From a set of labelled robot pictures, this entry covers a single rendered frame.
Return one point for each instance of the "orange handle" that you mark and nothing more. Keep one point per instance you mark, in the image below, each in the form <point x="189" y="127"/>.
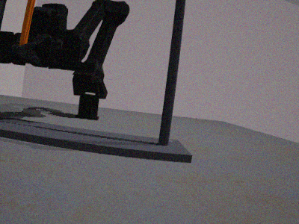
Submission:
<point x="27" y="22"/>

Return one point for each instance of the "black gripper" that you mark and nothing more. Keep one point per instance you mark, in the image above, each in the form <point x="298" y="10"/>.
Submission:
<point x="41" y="50"/>

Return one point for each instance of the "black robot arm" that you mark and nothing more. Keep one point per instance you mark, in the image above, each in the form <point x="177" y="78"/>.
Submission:
<point x="51" y="19"/>

